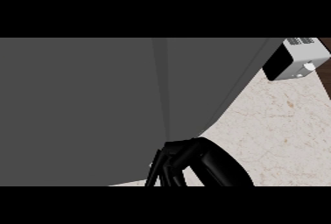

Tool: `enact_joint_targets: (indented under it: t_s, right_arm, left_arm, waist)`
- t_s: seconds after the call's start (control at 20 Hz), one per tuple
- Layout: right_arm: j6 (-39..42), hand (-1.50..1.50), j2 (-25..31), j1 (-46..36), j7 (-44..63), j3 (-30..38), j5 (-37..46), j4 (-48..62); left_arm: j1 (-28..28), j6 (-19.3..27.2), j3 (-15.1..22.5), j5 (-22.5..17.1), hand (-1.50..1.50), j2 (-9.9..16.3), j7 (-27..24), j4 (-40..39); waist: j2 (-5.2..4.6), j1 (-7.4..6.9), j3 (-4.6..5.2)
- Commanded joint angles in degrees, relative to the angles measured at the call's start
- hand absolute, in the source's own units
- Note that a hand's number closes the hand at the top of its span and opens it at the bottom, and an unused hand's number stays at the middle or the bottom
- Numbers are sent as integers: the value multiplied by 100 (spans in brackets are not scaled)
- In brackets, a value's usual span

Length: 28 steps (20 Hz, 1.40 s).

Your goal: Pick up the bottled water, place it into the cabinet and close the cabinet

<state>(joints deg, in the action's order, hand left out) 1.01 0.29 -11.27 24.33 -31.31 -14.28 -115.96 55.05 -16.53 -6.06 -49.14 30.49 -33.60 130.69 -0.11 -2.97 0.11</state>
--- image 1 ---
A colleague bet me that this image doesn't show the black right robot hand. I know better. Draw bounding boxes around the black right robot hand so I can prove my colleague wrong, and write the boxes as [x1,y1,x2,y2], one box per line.
[143,136,255,187]

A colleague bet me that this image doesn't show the pale grey box appliance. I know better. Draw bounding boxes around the pale grey box appliance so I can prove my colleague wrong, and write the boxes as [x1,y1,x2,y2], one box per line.
[261,37,331,82]

